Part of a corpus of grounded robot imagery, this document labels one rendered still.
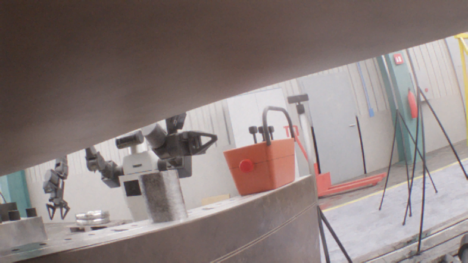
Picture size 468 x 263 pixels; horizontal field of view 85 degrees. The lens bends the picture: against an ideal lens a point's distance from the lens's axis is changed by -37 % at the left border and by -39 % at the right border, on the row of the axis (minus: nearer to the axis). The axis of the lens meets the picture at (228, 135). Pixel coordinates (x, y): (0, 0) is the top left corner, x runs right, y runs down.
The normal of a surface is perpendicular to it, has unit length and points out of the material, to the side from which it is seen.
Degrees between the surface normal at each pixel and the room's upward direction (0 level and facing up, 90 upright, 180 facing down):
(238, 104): 90
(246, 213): 90
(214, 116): 90
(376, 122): 90
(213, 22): 180
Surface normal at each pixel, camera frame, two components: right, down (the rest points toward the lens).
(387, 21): 0.20, 0.98
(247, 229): 0.84, -0.21
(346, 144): -0.15, -0.05
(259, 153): -0.47, 0.14
